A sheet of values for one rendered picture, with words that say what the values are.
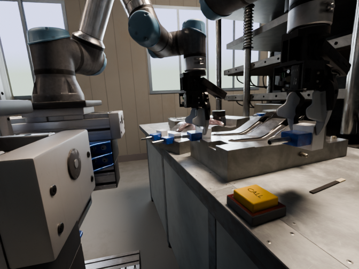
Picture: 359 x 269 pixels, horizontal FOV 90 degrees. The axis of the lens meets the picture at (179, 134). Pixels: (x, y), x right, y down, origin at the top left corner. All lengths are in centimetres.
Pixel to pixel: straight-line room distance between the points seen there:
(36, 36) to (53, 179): 59
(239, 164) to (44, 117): 61
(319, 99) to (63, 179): 46
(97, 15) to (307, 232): 85
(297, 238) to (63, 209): 34
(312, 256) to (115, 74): 309
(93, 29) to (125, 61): 240
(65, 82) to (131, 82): 249
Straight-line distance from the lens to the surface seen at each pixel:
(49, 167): 19
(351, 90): 114
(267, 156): 59
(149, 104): 314
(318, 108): 47
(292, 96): 50
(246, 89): 164
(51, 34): 73
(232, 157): 51
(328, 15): 48
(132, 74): 317
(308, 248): 37
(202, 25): 65
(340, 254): 39
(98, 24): 82
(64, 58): 72
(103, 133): 66
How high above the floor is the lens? 103
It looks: 11 degrees down
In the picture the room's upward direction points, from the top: 3 degrees counter-clockwise
